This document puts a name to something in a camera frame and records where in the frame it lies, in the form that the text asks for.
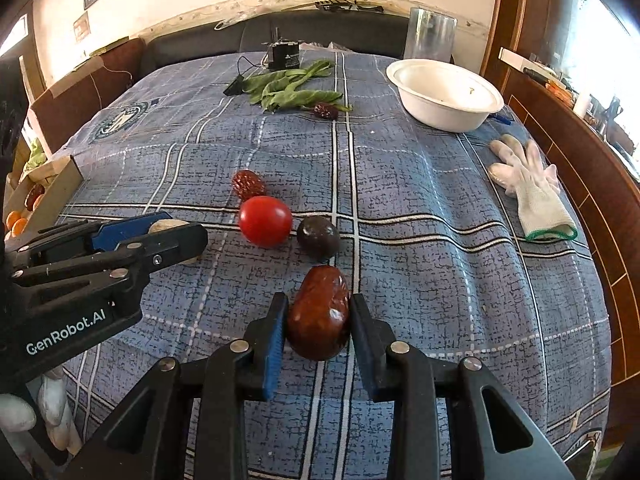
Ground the green leafy vegetable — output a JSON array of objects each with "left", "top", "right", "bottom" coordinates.
[{"left": 240, "top": 58, "right": 352, "bottom": 112}]

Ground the large wrinkled red date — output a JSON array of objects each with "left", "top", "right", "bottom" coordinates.
[{"left": 24, "top": 183, "right": 46, "bottom": 211}]

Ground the black leather sofa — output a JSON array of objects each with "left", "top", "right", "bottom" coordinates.
[{"left": 140, "top": 10, "right": 409, "bottom": 77}]

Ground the cardboard box tray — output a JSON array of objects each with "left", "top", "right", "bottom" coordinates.
[{"left": 1, "top": 156, "right": 82, "bottom": 242}]

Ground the black device with antenna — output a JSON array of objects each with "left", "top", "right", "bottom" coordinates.
[{"left": 266, "top": 26, "right": 300, "bottom": 70}]

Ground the white work glove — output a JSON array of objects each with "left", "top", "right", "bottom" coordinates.
[{"left": 487, "top": 134, "right": 578, "bottom": 242}]

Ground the small red date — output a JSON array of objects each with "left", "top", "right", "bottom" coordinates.
[{"left": 231, "top": 169, "right": 267, "bottom": 202}]

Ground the wooden sideboard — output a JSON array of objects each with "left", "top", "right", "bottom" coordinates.
[{"left": 479, "top": 0, "right": 640, "bottom": 411}]

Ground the small orange mandarin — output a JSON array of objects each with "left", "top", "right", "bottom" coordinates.
[{"left": 6, "top": 210, "right": 22, "bottom": 230}]

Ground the far dark red date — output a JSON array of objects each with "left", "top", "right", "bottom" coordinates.
[{"left": 312, "top": 102, "right": 340, "bottom": 120}]

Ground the blue plaid tablecloth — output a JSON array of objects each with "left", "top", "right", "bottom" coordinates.
[{"left": 61, "top": 53, "right": 611, "bottom": 455}]

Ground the clear glass jar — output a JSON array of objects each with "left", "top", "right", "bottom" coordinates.
[{"left": 402, "top": 6, "right": 458, "bottom": 63}]

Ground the beige yam chunk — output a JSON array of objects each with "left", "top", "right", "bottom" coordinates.
[{"left": 146, "top": 219, "right": 206, "bottom": 269}]

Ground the white gloved left hand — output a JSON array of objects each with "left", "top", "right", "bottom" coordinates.
[{"left": 1, "top": 365, "right": 82, "bottom": 455}]

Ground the white bowl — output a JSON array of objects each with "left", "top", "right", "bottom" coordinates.
[{"left": 386, "top": 58, "right": 504, "bottom": 133}]

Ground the red tomato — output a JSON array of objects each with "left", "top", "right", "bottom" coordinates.
[{"left": 239, "top": 196, "right": 293, "bottom": 248}]

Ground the glossy dark red fruit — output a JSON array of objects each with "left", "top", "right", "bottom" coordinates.
[{"left": 286, "top": 266, "right": 350, "bottom": 361}]

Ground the small black adapter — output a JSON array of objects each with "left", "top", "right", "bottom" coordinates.
[{"left": 224, "top": 75, "right": 244, "bottom": 96}]

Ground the brown armchair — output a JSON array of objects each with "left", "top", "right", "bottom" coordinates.
[{"left": 30, "top": 38, "right": 145, "bottom": 156}]

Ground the blue pen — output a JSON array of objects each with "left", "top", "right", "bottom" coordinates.
[{"left": 488, "top": 114, "right": 513, "bottom": 125}]

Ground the dark plum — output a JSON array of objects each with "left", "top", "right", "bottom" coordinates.
[{"left": 296, "top": 216, "right": 341, "bottom": 261}]

